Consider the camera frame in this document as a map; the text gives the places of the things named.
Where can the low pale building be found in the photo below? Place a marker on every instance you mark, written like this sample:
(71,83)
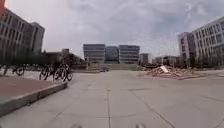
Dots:
(166,60)

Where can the red brick pavement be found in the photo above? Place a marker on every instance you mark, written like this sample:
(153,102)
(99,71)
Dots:
(20,87)

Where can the pale grid-window building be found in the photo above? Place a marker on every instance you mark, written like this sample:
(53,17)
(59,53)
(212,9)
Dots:
(206,41)

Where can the low brown building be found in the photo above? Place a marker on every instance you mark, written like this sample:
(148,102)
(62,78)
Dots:
(65,53)

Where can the glass-fronted twin-block building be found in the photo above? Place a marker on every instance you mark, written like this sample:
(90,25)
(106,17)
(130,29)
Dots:
(94,54)

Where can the small building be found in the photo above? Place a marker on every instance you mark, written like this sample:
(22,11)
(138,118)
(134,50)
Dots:
(144,58)

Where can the wide stone steps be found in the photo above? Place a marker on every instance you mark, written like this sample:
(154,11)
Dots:
(116,66)

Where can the grey slab plaza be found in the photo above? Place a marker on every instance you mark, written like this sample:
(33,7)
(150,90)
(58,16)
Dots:
(133,96)

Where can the row of trees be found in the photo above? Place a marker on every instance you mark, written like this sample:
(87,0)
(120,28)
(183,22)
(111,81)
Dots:
(200,62)
(26,59)

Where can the grey stone kerb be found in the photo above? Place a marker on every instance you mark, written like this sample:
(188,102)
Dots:
(33,96)

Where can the large grey building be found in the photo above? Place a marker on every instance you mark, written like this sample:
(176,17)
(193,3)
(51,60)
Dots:
(16,36)

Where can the bicycle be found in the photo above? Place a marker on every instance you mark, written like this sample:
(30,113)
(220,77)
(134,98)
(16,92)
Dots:
(45,72)
(19,70)
(63,74)

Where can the orange building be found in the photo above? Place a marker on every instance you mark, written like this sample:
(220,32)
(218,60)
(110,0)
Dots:
(2,6)

